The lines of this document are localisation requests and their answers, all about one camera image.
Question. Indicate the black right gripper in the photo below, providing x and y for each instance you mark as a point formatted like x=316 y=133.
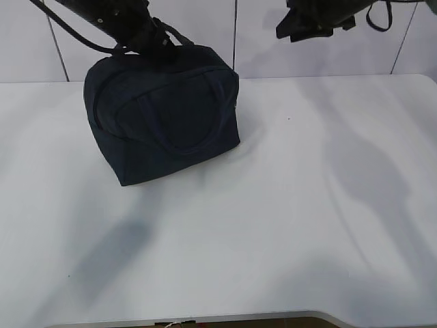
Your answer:
x=315 y=19

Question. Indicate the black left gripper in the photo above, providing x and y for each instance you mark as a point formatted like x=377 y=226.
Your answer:
x=153 y=42

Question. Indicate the dark blue lunch bag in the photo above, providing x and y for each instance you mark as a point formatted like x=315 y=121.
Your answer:
x=151 y=120

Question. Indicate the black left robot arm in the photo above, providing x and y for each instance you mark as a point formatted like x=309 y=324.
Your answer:
x=129 y=23

